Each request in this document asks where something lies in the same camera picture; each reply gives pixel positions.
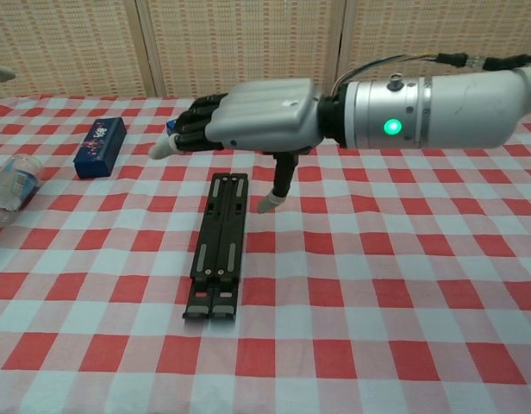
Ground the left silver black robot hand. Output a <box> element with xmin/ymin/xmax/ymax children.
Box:
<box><xmin>0</xmin><ymin>64</ymin><xmax>17</xmax><ymax>161</ymax></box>

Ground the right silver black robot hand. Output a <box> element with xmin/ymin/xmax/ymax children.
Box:
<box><xmin>147</xmin><ymin>78</ymin><xmax>325</xmax><ymax>216</ymax></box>

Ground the black folding laptop stand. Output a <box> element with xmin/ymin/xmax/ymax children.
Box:
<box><xmin>182</xmin><ymin>172</ymin><xmax>251</xmax><ymax>323</ymax></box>

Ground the dark blue rectangular box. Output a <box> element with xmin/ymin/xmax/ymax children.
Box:
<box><xmin>72</xmin><ymin>116</ymin><xmax>128</xmax><ymax>179</ymax></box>

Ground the red white checked tablecloth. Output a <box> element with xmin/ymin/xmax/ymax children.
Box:
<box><xmin>0</xmin><ymin>94</ymin><xmax>531</xmax><ymax>414</ymax></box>

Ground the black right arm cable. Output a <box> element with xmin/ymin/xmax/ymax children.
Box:
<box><xmin>332</xmin><ymin>51</ymin><xmax>531</xmax><ymax>94</ymax></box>

